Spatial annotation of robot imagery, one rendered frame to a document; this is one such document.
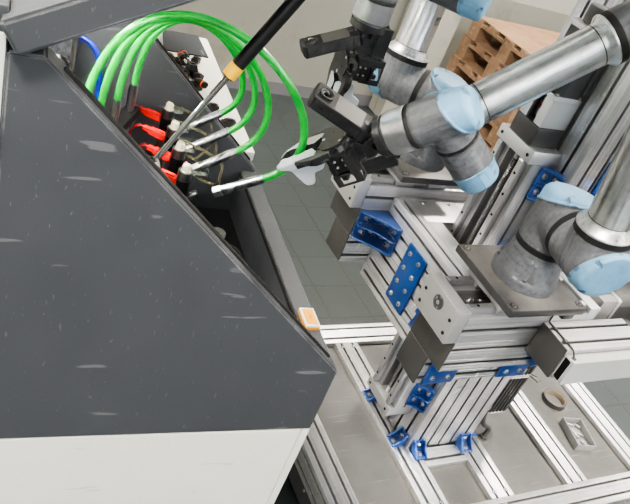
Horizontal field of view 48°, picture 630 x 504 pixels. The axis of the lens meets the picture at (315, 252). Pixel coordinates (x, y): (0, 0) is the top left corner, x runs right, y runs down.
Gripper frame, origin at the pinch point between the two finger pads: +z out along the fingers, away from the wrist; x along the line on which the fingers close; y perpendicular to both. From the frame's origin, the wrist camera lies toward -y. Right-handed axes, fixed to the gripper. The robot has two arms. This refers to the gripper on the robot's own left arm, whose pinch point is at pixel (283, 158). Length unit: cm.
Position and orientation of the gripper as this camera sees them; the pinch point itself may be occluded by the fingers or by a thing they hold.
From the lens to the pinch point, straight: 127.3
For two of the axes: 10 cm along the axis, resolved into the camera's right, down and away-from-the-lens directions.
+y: 4.9, 7.1, 5.1
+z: -8.3, 2.1, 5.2
